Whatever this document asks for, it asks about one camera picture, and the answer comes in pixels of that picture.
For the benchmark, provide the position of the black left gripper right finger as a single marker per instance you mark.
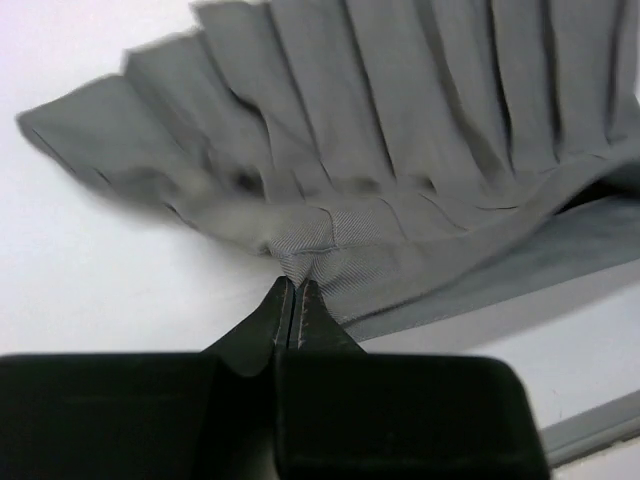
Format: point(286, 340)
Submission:
point(344, 413)

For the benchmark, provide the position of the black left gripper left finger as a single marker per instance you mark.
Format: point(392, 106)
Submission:
point(127, 415)

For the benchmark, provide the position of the aluminium table edge rail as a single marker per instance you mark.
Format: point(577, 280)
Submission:
point(592, 431)

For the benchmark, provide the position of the grey pleated skirt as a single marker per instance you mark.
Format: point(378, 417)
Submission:
point(382, 149)

